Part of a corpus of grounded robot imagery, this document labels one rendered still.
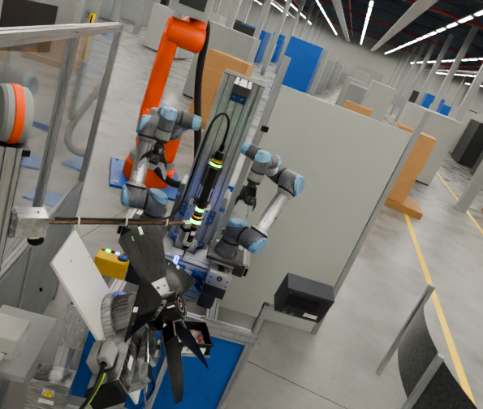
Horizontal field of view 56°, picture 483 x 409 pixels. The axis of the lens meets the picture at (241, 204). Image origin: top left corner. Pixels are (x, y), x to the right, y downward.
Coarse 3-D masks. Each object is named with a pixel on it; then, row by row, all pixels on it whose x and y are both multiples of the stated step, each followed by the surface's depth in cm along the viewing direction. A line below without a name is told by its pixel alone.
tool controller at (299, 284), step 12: (288, 276) 233; (288, 288) 227; (300, 288) 230; (312, 288) 232; (324, 288) 236; (276, 300) 239; (288, 300) 232; (300, 300) 232; (312, 300) 231; (324, 300) 231; (288, 312) 238; (300, 312) 237; (312, 312) 236; (324, 312) 236
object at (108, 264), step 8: (96, 256) 220; (104, 256) 222; (112, 256) 225; (96, 264) 221; (104, 264) 222; (112, 264) 222; (120, 264) 222; (128, 264) 229; (104, 272) 223; (112, 272) 223; (120, 272) 224
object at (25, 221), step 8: (16, 208) 138; (24, 208) 139; (32, 208) 141; (40, 208) 142; (16, 216) 134; (24, 216) 135; (32, 216) 137; (40, 216) 138; (48, 216) 140; (16, 224) 134; (24, 224) 135; (32, 224) 137; (40, 224) 138; (8, 232) 136; (16, 232) 135; (24, 232) 137; (32, 232) 138; (40, 232) 140
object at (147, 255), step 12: (144, 228) 184; (156, 228) 189; (120, 240) 175; (144, 240) 183; (156, 240) 187; (132, 252) 178; (144, 252) 182; (156, 252) 185; (132, 264) 178; (144, 264) 181; (156, 264) 184; (144, 276) 180; (156, 276) 183
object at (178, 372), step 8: (176, 336) 174; (168, 344) 179; (176, 344) 173; (168, 352) 178; (176, 352) 172; (168, 360) 178; (176, 360) 171; (168, 368) 177; (176, 368) 171; (176, 376) 170; (176, 384) 170; (176, 392) 171; (176, 400) 171
